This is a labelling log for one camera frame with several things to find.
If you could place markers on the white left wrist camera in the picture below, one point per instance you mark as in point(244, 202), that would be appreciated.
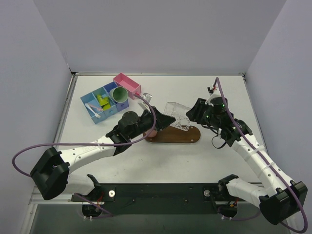
point(143, 103)

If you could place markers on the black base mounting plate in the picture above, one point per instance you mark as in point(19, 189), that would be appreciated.
point(159, 199)

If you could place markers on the pink white toothbrush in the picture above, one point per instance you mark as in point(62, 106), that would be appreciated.
point(90, 108)

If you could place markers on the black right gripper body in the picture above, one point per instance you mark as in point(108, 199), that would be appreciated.
point(199, 112)

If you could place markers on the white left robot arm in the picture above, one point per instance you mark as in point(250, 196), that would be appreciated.
point(51, 172)

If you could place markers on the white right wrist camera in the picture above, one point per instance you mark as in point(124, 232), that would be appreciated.
point(213, 93)

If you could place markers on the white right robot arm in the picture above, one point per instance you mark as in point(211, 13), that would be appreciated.
point(281, 196)

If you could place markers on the pink plastic cup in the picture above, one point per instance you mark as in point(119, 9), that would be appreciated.
point(150, 133)

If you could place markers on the clear textured plastic box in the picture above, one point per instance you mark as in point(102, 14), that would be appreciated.
point(178, 111)

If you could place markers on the pink drawer box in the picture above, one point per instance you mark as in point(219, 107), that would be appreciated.
point(132, 87)

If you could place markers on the oval wooden tray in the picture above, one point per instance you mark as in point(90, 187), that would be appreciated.
point(174, 135)

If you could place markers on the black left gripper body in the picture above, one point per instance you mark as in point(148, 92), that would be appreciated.
point(154, 117)

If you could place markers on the blue compartment organizer box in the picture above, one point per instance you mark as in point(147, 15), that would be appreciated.
point(91, 99)

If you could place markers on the yellow green toothpaste tube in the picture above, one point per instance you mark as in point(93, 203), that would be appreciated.
point(104, 102)

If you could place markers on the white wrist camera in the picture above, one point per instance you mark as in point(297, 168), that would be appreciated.
point(213, 93)
point(143, 103)

